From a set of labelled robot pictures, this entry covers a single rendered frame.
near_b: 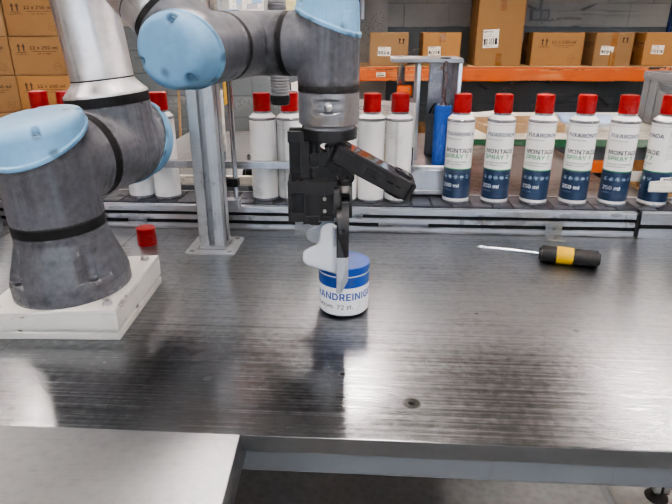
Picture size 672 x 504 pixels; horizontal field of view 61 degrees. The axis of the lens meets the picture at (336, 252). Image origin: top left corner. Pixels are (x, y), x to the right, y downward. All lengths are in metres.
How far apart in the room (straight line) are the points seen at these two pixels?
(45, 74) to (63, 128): 3.78
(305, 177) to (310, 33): 0.17
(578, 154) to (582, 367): 0.53
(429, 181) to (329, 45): 0.54
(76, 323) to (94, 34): 0.38
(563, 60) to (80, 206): 4.59
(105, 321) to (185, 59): 0.35
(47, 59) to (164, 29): 3.93
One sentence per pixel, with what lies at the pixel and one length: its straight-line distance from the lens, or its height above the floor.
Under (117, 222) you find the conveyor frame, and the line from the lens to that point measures 1.20.
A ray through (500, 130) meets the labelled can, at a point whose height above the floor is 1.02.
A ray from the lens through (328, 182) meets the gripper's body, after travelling 0.71.
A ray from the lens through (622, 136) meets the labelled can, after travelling 1.18.
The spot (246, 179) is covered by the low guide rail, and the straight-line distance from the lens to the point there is 1.18.
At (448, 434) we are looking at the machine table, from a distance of 0.59.
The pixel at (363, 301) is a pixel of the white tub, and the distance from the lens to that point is 0.78.
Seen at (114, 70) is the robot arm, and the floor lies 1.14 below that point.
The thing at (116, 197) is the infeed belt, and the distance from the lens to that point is 1.23.
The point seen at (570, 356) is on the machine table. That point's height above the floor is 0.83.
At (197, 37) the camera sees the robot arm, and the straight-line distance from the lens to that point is 0.59.
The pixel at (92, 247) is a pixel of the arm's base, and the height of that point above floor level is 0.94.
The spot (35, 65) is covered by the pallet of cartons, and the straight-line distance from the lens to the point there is 4.55.
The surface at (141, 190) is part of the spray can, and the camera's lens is 1.20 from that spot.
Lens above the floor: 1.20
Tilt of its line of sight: 22 degrees down
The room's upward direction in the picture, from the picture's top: straight up
